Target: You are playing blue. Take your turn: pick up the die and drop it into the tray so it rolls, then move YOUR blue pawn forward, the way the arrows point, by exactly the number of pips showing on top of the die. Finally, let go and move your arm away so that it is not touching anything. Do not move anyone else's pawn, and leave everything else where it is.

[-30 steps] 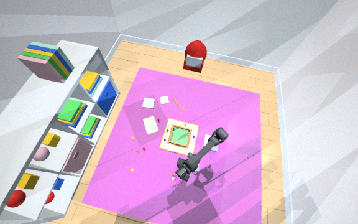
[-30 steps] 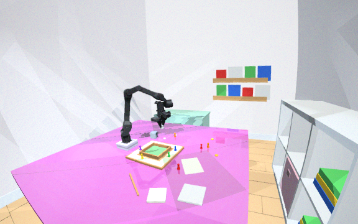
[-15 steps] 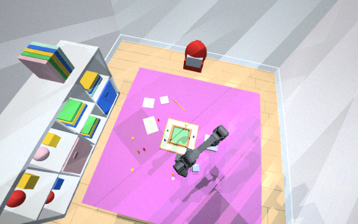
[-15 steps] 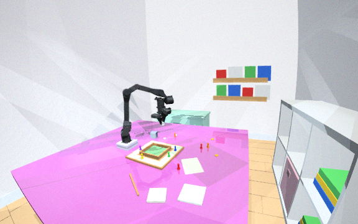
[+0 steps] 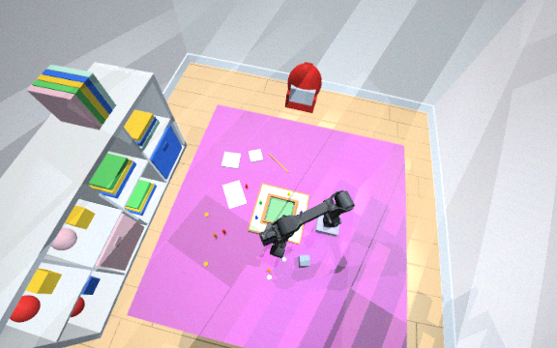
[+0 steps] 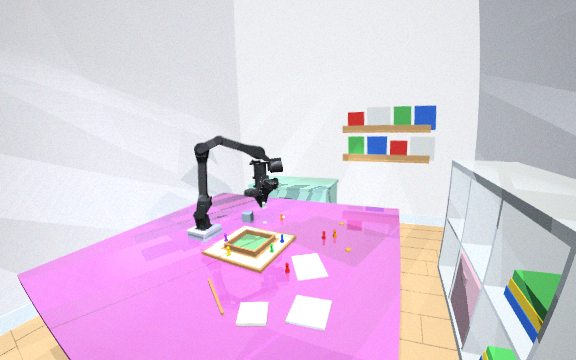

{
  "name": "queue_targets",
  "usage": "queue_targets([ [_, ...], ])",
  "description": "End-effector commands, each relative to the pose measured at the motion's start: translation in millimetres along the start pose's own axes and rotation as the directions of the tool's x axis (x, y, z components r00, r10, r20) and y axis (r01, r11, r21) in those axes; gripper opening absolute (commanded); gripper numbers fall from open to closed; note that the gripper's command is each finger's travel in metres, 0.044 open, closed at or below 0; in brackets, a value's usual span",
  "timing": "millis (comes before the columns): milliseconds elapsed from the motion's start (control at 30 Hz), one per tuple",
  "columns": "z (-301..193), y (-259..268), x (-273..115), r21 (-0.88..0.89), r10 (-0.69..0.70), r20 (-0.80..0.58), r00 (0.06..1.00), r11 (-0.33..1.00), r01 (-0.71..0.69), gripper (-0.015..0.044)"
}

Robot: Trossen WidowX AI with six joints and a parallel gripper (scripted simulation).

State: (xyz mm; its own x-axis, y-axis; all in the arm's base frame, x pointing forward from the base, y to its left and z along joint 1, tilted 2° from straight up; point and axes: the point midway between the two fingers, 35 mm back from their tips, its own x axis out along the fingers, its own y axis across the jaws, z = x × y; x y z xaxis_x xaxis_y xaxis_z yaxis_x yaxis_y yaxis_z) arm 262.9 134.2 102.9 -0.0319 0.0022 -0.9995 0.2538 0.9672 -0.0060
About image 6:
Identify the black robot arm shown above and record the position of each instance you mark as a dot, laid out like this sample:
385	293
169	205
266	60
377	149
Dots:
204	202

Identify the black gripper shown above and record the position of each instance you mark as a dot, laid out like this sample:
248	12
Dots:
259	194

